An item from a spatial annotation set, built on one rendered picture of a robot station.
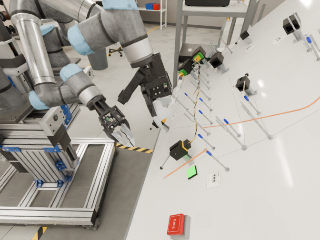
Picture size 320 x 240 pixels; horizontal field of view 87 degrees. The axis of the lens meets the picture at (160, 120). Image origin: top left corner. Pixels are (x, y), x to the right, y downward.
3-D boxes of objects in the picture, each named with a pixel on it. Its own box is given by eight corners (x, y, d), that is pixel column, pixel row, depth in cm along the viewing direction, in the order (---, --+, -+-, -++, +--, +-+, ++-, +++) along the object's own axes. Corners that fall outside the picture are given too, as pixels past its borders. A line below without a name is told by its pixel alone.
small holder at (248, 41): (238, 48, 100) (232, 40, 98) (252, 38, 95) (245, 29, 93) (239, 51, 96) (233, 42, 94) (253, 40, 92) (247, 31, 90)
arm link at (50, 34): (43, 46, 112) (33, 24, 103) (65, 44, 116) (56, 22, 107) (41, 52, 103) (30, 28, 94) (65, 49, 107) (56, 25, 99)
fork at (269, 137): (274, 138, 44) (245, 104, 40) (267, 141, 45) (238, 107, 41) (272, 133, 46) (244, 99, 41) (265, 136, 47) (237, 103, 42)
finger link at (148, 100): (155, 116, 47) (145, 86, 46) (150, 118, 48) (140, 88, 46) (158, 114, 52) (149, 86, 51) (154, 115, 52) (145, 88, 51)
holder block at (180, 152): (176, 153, 66) (169, 147, 64) (187, 145, 63) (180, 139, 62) (176, 161, 62) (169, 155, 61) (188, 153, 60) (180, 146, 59)
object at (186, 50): (176, 63, 142) (177, 55, 138) (181, 49, 168) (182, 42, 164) (216, 66, 137) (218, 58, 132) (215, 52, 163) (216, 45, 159)
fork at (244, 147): (248, 149, 48) (218, 118, 44) (242, 151, 49) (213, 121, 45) (246, 144, 50) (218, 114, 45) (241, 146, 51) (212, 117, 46)
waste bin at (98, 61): (90, 72, 372) (81, 42, 332) (89, 65, 405) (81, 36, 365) (111, 69, 384) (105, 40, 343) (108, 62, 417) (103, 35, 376)
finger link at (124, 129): (135, 145, 57) (118, 125, 57) (133, 146, 63) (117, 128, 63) (142, 139, 59) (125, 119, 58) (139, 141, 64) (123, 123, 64)
